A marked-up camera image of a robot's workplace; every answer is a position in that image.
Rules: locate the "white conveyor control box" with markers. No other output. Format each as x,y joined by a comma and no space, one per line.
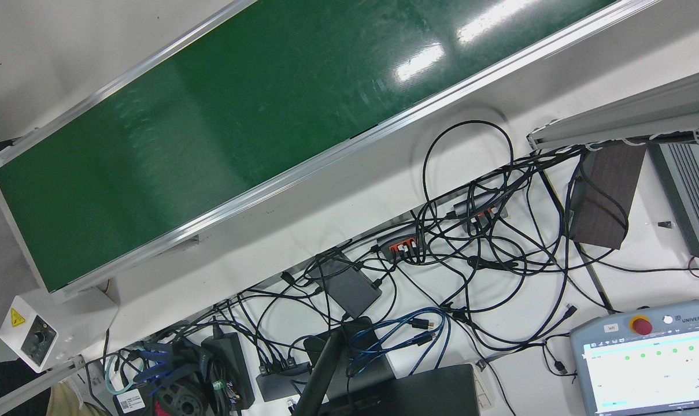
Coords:
34,335

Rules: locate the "black hub orange ports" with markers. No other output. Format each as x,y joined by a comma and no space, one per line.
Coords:
398,240
479,208

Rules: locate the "black power brick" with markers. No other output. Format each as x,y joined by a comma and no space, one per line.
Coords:
228,370

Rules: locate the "aluminium profile beam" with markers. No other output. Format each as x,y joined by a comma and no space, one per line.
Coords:
627,115

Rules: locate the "white label tag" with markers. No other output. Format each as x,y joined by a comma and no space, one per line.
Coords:
130,401

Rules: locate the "brown box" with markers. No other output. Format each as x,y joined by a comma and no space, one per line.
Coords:
606,196

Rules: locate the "green conveyor belt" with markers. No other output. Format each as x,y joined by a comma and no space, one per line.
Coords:
239,115

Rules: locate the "grey teach pendant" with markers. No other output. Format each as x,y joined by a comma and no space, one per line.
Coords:
644,370

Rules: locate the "small black hub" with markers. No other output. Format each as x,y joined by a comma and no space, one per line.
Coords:
280,384

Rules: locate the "grey finned device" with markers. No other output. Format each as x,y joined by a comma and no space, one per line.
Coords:
693,190

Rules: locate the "black adapter box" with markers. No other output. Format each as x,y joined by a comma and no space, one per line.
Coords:
349,286

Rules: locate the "white power strip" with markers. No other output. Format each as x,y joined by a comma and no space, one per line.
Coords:
483,387

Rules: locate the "black pole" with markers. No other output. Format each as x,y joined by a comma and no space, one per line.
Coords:
320,375

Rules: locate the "black flat laptop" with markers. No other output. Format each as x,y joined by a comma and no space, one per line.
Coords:
413,393

